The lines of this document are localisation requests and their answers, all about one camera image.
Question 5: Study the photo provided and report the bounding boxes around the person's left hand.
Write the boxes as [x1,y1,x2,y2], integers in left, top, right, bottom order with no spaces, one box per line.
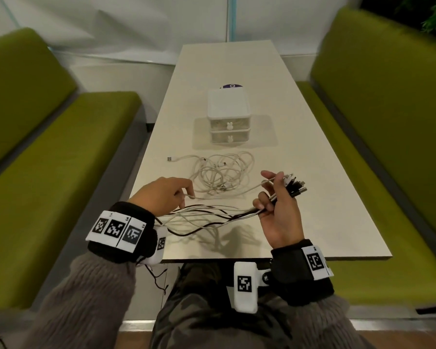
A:
[127,176,196,218]

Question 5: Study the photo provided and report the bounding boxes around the person's right hand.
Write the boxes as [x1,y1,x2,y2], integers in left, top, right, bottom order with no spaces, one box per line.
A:
[252,170,306,250]

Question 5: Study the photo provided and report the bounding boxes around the bundle of black and white cables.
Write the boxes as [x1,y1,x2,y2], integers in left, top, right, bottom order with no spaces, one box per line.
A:
[154,172,308,238]
[154,172,306,238]

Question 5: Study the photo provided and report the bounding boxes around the white drawer box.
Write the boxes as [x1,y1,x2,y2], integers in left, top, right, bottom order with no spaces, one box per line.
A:
[207,88,251,145]

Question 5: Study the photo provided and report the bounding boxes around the person's right forearm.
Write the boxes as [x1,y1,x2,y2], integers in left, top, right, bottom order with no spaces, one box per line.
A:
[280,294,371,349]

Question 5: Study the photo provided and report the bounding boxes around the person's left forearm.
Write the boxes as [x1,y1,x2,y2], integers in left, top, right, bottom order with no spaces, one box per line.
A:
[21,252,137,349]

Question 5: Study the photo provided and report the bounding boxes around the person's camouflage trousers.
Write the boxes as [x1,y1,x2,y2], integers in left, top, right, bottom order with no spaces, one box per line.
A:
[151,263,295,349]

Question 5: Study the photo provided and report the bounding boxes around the black left marker wristband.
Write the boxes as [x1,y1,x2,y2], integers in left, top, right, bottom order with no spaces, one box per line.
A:
[86,201,159,264]

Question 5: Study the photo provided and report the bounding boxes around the black marker wristband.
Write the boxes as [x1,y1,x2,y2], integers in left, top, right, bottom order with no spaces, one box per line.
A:
[270,238,335,306]
[86,201,159,264]

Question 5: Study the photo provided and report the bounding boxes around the black right marker wristband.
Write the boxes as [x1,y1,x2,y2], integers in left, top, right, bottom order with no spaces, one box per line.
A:
[270,238,335,306]

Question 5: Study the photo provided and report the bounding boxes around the green bench sofa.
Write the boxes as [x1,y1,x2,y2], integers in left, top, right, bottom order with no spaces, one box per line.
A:
[0,27,142,310]
[297,6,436,309]

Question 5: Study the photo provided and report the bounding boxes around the beige table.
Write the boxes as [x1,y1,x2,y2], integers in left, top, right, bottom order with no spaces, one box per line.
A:
[120,40,393,264]

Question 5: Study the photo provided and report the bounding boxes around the light blue vertical strip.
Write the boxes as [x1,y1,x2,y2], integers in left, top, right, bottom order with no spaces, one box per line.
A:
[227,0,237,42]

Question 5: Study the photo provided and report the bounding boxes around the thin black camera cord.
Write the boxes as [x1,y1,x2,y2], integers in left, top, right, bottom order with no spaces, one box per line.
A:
[138,256,169,295]

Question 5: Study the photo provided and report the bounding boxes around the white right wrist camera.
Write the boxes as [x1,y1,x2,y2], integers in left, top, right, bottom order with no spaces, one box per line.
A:
[234,261,273,314]

